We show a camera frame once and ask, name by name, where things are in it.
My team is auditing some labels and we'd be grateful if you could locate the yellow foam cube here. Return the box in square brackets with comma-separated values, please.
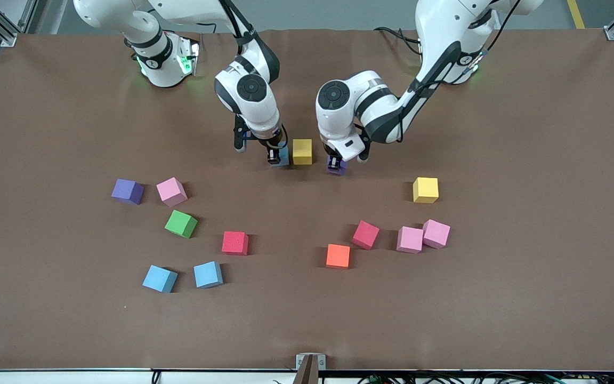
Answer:
[292, 139, 313, 166]
[413, 177, 440, 204]

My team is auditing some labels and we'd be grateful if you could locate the red foam cube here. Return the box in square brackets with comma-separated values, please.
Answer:
[221, 231, 249, 256]
[351, 220, 381, 250]

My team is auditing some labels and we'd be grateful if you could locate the orange foam cube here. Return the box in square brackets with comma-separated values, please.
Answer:
[326, 244, 351, 269]

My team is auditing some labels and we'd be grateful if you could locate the pink foam cube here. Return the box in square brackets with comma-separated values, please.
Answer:
[396, 226, 424, 254]
[422, 219, 451, 250]
[156, 177, 188, 207]

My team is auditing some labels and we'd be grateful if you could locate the green foam cube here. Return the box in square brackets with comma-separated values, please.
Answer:
[164, 210, 199, 239]

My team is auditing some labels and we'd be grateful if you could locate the large table cover sheet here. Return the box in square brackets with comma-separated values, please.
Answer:
[0, 29, 614, 371]

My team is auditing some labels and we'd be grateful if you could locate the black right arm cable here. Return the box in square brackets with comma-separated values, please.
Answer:
[219, 0, 257, 54]

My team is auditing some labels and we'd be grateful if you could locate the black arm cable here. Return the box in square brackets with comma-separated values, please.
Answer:
[398, 0, 521, 145]
[219, 0, 257, 54]

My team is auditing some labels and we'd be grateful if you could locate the silver camera mount bracket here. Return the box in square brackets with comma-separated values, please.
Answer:
[296, 353, 327, 384]

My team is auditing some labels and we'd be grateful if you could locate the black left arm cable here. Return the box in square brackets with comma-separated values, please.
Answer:
[398, 0, 521, 145]

